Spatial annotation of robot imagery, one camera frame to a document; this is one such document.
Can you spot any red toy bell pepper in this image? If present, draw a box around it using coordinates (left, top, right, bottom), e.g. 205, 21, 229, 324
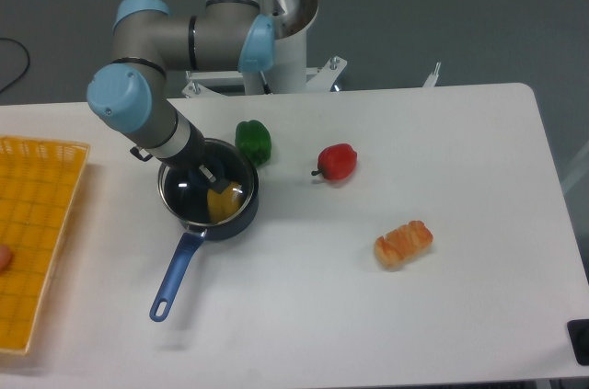
311, 143, 357, 182

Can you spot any glass pot lid blue knob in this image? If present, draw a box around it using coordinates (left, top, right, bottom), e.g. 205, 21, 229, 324
157, 138, 258, 228

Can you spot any yellow toy corn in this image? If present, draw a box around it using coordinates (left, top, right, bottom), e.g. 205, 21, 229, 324
206, 181, 245, 223

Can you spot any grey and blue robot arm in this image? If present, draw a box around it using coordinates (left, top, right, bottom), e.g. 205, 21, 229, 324
87, 0, 275, 193

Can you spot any orange toy salmon sushi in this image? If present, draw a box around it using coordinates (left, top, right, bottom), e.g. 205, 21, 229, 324
374, 220, 433, 269

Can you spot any black cable on floor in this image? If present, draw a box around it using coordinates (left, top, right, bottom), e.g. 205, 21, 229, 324
0, 37, 31, 95

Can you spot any green toy bell pepper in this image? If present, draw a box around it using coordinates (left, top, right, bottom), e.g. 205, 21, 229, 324
235, 120, 271, 167

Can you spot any yellow plastic basket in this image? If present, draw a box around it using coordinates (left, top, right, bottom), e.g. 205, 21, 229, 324
1, 135, 90, 355

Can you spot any black object at table edge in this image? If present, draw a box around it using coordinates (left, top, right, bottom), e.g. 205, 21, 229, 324
567, 319, 589, 366

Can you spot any dark blue saucepan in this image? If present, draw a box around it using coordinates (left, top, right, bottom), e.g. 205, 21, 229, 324
150, 139, 259, 322

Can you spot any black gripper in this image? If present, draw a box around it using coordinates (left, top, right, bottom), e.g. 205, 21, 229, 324
130, 131, 231, 193

